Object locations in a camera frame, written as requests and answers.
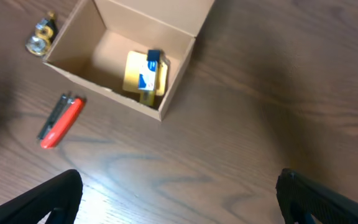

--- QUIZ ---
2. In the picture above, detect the blue white staples box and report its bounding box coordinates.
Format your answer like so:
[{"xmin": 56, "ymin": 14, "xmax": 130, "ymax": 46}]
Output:
[{"xmin": 138, "ymin": 60, "xmax": 158, "ymax": 91}]

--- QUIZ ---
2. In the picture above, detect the yellow sticky note pad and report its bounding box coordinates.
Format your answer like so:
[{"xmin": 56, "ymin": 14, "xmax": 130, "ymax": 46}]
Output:
[{"xmin": 122, "ymin": 51, "xmax": 168, "ymax": 96}]

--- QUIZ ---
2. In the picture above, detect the black yellow correction tape dispenser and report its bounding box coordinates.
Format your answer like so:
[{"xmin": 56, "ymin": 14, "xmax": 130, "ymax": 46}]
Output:
[{"xmin": 25, "ymin": 11, "xmax": 58, "ymax": 57}]

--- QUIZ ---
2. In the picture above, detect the red black stapler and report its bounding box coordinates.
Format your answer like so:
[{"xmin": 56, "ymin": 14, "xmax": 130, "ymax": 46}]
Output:
[{"xmin": 37, "ymin": 93, "xmax": 86, "ymax": 149}]

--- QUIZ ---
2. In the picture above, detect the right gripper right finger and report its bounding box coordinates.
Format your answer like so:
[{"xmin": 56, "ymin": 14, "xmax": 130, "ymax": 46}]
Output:
[{"xmin": 276, "ymin": 169, "xmax": 358, "ymax": 223}]

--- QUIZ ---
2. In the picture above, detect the open brown cardboard box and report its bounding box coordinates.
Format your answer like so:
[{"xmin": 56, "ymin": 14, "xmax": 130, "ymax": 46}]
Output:
[{"xmin": 44, "ymin": 0, "xmax": 214, "ymax": 121}]

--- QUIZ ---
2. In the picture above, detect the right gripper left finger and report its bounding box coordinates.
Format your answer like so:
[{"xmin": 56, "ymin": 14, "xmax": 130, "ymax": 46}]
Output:
[{"xmin": 0, "ymin": 169, "xmax": 83, "ymax": 224}]

